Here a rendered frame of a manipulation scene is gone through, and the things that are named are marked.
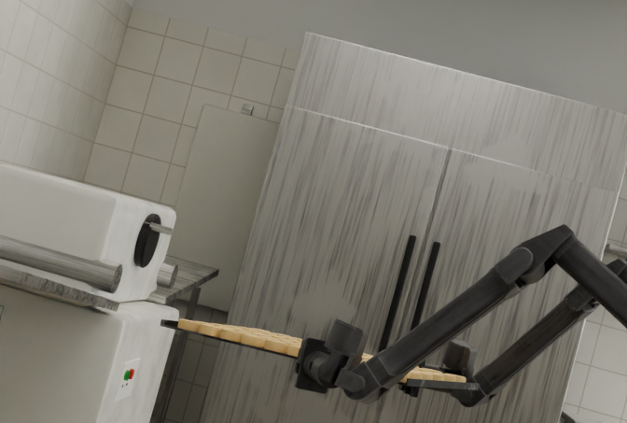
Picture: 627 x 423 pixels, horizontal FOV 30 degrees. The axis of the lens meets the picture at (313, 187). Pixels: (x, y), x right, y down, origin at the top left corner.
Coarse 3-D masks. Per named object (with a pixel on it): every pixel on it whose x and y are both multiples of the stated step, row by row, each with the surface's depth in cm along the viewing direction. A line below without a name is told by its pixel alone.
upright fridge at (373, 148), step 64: (320, 64) 484; (384, 64) 481; (320, 128) 477; (384, 128) 480; (448, 128) 477; (512, 128) 475; (576, 128) 473; (320, 192) 476; (384, 192) 473; (448, 192) 471; (512, 192) 469; (576, 192) 467; (256, 256) 476; (320, 256) 474; (384, 256) 472; (448, 256) 469; (256, 320) 474; (320, 320) 472; (384, 320) 470; (512, 320) 465; (256, 384) 473; (512, 384) 464
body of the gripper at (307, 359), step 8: (312, 344) 230; (320, 344) 231; (304, 352) 230; (312, 352) 230; (320, 352) 228; (328, 352) 231; (304, 360) 229; (312, 360) 225; (304, 368) 228; (304, 376) 230; (312, 376) 224; (296, 384) 229; (304, 384) 230; (312, 384) 230; (320, 392) 230
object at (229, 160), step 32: (224, 128) 568; (256, 128) 566; (192, 160) 568; (224, 160) 567; (256, 160) 565; (192, 192) 567; (224, 192) 565; (256, 192) 564; (192, 224) 566; (224, 224) 564; (192, 256) 565; (224, 256) 563; (224, 288) 562
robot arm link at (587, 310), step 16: (576, 288) 253; (560, 304) 258; (576, 304) 253; (592, 304) 260; (544, 320) 261; (560, 320) 258; (576, 320) 257; (528, 336) 263; (544, 336) 260; (560, 336) 261; (512, 352) 265; (528, 352) 262; (496, 368) 266; (512, 368) 264; (480, 384) 268; (496, 384) 266; (480, 400) 267
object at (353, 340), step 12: (336, 324) 222; (348, 324) 221; (336, 336) 221; (348, 336) 221; (360, 336) 220; (336, 348) 220; (348, 348) 221; (360, 348) 221; (348, 360) 219; (360, 360) 223; (348, 372) 216; (336, 384) 217; (348, 384) 216; (360, 384) 215
